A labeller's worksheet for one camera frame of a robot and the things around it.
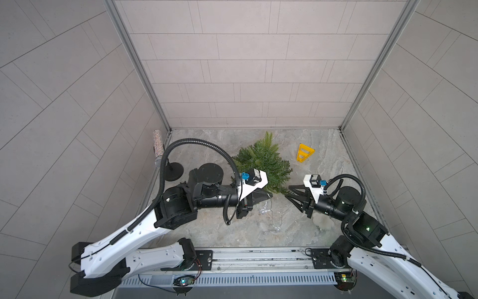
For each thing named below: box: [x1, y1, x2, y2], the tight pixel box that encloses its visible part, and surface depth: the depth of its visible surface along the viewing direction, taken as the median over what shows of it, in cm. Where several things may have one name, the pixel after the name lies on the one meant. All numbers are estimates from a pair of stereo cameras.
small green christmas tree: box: [230, 131, 294, 194], surface depth 70 cm
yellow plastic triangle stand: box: [296, 143, 316, 163], surface depth 107 cm
